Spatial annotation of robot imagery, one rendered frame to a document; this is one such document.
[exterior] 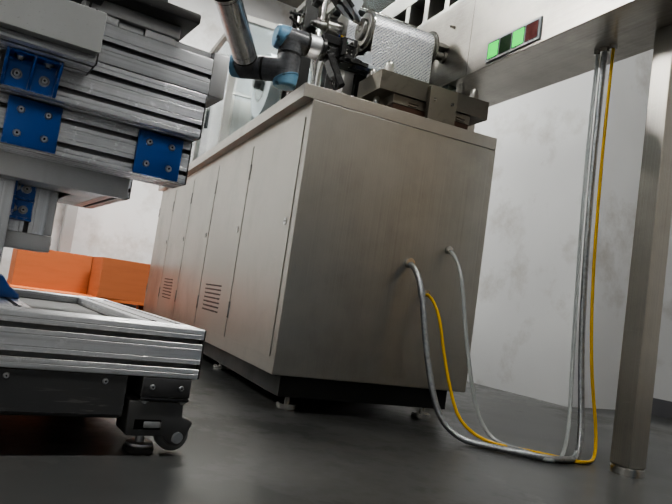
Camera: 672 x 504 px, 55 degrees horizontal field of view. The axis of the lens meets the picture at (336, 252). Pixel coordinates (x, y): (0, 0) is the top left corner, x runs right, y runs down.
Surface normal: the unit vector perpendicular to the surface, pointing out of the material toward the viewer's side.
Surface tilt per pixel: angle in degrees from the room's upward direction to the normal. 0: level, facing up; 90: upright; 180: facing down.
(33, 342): 90
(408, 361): 90
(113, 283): 90
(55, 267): 90
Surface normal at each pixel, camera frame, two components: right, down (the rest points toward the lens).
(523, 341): -0.84, -0.16
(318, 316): 0.41, -0.02
